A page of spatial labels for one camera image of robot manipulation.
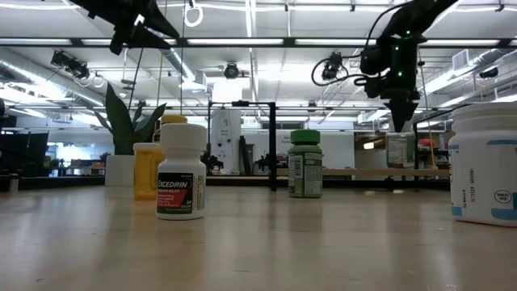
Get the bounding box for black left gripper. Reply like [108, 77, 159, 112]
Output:
[82, 0, 181, 56]

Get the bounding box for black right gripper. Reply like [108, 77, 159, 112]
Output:
[363, 35, 428, 133]

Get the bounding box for white bottle with green label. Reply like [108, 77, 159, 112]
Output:
[385, 131, 417, 170]

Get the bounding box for large white bottle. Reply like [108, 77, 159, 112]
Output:
[448, 101, 517, 228]

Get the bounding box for green bottle with green cap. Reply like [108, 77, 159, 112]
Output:
[288, 129, 324, 199]

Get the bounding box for yellow bottle with white cap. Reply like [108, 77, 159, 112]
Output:
[132, 141, 166, 201]

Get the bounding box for white Excedrin medicine bottle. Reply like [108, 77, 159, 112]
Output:
[155, 123, 208, 221]

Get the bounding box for black ceiling-hung device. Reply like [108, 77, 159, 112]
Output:
[50, 49, 91, 80]
[322, 51, 345, 81]

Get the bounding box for white cylindrical tank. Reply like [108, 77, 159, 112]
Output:
[209, 108, 243, 175]

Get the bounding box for green plant in white pot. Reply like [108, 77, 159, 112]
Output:
[95, 82, 167, 188]

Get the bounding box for black monitor screens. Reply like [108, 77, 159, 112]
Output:
[0, 129, 50, 178]

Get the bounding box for black overhead frame bar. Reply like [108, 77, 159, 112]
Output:
[0, 36, 517, 47]

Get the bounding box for white hanging cable loop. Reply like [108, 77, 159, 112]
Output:
[183, 0, 204, 28]

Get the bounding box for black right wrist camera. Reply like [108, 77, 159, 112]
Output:
[359, 44, 385, 76]

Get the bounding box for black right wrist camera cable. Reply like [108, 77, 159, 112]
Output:
[310, 3, 401, 88]

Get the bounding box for black round overhead camera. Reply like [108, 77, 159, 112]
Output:
[223, 61, 241, 80]

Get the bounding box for wooden shelf with black frame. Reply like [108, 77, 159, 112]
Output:
[208, 100, 456, 193]

